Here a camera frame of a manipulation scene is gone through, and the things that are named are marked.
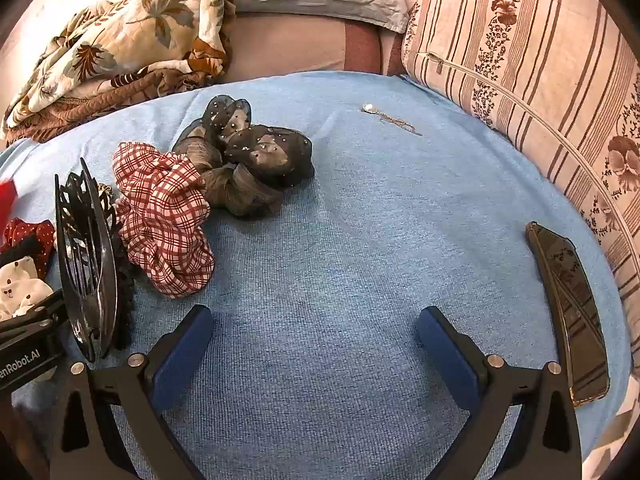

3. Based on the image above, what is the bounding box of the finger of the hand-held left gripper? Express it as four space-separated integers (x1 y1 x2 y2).
0 291 68 336

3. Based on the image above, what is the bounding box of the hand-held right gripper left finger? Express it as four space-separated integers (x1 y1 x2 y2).
50 304 216 480

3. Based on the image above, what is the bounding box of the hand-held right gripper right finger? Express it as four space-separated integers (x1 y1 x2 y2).
414 306 583 480

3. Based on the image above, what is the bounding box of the black claw hair clip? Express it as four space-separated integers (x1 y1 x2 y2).
54 157 136 363

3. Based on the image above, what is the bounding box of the red box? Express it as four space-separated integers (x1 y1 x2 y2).
0 177 18 231

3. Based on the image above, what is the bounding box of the white bear-print scrunchie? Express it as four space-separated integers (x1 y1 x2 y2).
0 255 55 321

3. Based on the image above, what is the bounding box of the red polka-dot scrunchie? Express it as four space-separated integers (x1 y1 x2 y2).
0 217 57 281

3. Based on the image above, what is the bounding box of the red plaid scrunchie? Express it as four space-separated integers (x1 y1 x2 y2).
111 141 217 300

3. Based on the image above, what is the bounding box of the blue towel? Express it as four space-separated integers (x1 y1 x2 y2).
0 71 633 480

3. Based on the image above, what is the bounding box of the dark sheer beaded scrunchie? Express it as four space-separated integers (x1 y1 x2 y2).
172 95 315 218

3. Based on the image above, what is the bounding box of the floral leaf blanket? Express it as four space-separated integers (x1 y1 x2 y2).
0 0 238 143

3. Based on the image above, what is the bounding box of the pink brown bed sheet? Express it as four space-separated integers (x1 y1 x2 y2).
220 10 408 83

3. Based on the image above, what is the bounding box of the striped floral pillow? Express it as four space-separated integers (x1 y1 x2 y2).
401 0 640 361

